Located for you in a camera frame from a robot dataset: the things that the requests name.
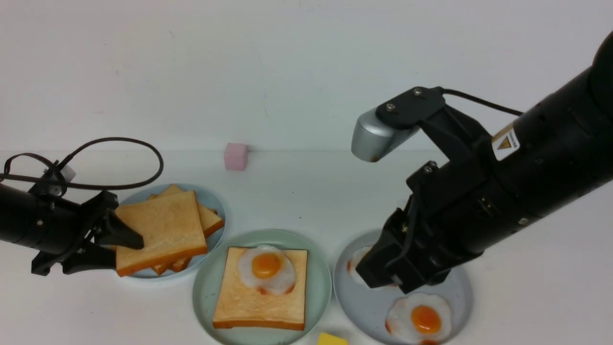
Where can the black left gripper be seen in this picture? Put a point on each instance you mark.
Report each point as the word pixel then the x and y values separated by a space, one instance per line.
pixel 67 231

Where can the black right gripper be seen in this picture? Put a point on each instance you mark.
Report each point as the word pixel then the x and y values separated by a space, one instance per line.
pixel 455 211

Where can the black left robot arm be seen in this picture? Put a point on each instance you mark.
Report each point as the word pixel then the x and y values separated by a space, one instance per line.
pixel 21 209

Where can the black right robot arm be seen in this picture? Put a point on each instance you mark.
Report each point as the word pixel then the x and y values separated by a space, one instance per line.
pixel 505 170

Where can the light blue bread plate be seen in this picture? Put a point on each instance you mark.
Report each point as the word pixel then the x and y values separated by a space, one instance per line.
pixel 215 201

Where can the grey blue egg plate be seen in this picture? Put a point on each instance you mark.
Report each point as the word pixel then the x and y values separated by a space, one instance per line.
pixel 367 308

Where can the mint green centre plate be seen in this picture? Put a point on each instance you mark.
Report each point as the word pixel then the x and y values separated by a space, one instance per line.
pixel 207 285

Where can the yellow cube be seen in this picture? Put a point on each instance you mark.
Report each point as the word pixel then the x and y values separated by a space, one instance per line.
pixel 329 339

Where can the pink cube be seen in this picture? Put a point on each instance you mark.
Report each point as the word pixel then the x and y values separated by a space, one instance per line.
pixel 236 157

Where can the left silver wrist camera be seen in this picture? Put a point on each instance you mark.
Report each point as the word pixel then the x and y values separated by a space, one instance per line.
pixel 66 174

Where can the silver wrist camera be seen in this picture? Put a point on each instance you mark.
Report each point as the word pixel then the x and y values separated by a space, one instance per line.
pixel 372 139
pixel 66 174

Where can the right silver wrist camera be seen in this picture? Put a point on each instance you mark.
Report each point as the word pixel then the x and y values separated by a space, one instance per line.
pixel 372 139

